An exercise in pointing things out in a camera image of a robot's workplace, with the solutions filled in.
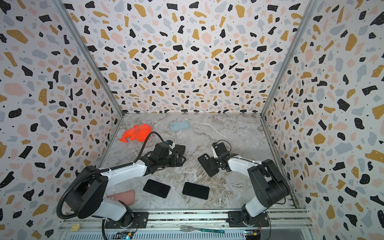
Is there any aluminium rail frame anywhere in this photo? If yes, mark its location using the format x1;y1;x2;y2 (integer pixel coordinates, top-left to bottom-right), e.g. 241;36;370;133
56;209;317;240

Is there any blue phone black screen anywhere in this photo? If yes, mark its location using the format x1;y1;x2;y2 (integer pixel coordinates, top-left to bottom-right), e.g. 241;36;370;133
182;182;210;200

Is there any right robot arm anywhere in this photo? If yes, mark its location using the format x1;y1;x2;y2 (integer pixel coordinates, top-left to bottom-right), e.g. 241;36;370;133
210;142;290;226

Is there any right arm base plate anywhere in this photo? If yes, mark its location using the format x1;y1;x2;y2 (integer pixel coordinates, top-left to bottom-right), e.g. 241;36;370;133
226;211;270;228

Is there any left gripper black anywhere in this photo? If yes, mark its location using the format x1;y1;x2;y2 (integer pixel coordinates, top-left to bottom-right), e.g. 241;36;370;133
158;153;186;169

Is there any pink phone case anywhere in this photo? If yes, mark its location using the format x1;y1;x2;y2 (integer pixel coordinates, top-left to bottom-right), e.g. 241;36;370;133
107;190;135;206

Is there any light blue phone case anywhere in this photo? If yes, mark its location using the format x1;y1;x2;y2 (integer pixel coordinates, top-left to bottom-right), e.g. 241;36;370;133
170;121;190;132

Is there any right circuit board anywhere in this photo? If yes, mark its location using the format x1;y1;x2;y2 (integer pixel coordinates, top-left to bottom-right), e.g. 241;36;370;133
245;230;261;240

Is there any black phone case camera cutout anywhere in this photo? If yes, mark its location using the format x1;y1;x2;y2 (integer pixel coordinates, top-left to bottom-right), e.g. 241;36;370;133
198;154;219;178

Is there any black phone left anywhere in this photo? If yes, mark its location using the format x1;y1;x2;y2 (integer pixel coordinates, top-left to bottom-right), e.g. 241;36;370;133
143;180;171;199

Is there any circuit board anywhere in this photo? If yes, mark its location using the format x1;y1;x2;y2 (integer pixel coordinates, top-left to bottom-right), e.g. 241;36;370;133
114;232;134;240
245;230;261;240

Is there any yellow sticker tag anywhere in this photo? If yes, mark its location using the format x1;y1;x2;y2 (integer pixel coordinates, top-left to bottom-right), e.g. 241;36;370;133
71;224;81;232

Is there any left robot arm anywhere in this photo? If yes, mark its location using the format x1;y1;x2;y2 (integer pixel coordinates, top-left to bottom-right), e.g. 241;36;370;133
57;141;186;227

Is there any left circuit board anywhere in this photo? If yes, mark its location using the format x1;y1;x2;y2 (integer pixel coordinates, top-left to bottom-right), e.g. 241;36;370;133
114;232;134;240

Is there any silver fork green handle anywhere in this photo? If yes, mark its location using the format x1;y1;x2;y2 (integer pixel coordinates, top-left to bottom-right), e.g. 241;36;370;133
180;226;225;234

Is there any black corrugated cable left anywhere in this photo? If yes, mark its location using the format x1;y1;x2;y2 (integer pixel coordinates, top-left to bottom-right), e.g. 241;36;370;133
56;131;166;220

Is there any red plush toy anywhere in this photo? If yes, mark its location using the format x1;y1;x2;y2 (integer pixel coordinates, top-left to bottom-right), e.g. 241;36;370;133
119;124;152;143

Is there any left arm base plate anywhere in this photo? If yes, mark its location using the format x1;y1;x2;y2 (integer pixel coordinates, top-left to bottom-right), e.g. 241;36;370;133
105;212;149;230

